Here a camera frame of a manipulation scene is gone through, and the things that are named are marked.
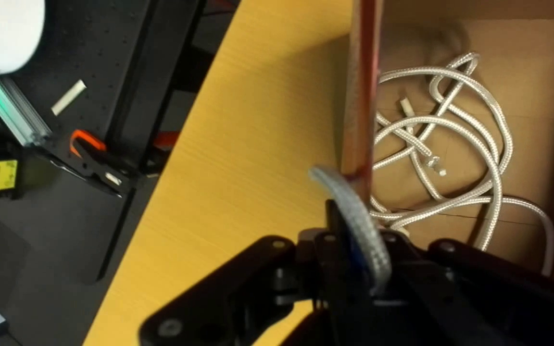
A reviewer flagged blue cardboard box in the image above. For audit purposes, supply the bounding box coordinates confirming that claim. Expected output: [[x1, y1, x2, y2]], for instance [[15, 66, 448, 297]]
[[338, 0, 554, 278]]

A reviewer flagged clear plastic bar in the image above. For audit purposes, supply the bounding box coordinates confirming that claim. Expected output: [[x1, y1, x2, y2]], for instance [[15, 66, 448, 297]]
[[0, 74, 53, 149]]

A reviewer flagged small white strip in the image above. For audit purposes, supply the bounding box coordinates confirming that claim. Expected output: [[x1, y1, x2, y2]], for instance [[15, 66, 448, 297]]
[[49, 78, 88, 116]]

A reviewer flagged black perforated mounting table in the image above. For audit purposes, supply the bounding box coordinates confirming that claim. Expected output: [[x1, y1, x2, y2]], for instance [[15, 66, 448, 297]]
[[0, 0, 240, 346]]

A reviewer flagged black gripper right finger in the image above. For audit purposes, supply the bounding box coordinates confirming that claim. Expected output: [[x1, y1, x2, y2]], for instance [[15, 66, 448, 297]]
[[384, 232, 554, 346]]

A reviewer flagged white string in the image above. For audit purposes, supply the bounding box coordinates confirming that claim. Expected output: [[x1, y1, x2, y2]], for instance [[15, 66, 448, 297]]
[[307, 162, 396, 297], [371, 51, 554, 278]]

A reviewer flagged white VR headset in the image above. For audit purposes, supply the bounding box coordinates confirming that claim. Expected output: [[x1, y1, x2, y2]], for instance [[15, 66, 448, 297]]
[[0, 0, 46, 86]]

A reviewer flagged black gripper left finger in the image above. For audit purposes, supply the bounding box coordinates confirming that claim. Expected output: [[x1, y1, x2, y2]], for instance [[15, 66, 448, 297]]
[[138, 197, 361, 346]]

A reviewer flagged orange handled clamp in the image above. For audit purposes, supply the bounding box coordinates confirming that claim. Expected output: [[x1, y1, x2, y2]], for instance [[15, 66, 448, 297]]
[[44, 126, 126, 195], [140, 126, 186, 174]]

